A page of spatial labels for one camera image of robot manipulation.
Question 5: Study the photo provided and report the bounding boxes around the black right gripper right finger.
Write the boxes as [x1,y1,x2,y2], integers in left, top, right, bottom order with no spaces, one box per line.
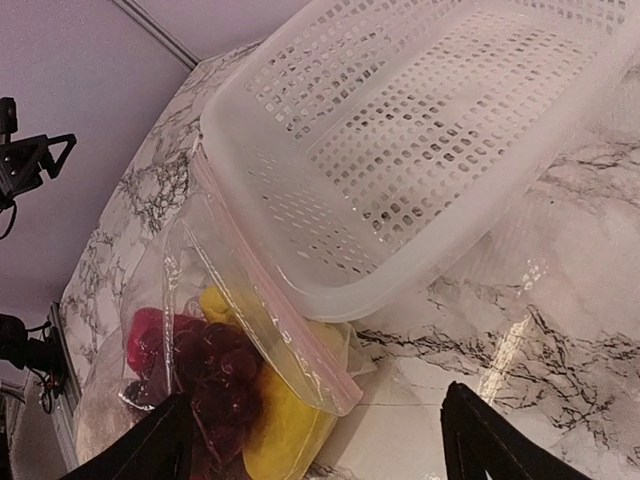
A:
[440,382,585,480]

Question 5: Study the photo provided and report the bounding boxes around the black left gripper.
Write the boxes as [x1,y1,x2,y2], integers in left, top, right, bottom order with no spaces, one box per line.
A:
[1,133,77,200]

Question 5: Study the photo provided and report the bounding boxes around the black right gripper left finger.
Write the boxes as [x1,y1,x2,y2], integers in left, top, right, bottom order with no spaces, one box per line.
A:
[64,394,193,480]

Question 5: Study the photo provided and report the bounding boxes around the dark red fake grapes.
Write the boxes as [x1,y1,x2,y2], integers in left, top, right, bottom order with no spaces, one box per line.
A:
[173,320,263,470]

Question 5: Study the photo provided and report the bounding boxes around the yellow fake corn cob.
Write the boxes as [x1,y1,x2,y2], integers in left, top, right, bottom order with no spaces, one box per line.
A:
[199,286,337,479]

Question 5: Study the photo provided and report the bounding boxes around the clear zip top bag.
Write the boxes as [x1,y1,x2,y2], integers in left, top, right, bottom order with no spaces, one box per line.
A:
[76,147,374,479]

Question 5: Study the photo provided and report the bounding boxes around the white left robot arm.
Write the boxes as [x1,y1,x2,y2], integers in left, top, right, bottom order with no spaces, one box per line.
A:
[1,124,77,395]

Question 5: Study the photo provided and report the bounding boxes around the red fake pepper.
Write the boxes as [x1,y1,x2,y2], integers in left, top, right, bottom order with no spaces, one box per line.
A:
[126,307,165,379]

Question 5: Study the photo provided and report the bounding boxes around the white perforated plastic basket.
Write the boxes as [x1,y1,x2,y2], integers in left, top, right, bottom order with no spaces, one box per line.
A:
[192,1,639,322]

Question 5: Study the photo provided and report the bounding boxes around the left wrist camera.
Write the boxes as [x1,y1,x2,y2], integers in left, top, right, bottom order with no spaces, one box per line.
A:
[0,97,18,135]

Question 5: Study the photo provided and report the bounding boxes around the left aluminium frame post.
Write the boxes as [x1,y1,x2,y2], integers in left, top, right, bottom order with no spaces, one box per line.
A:
[111,0,200,70]

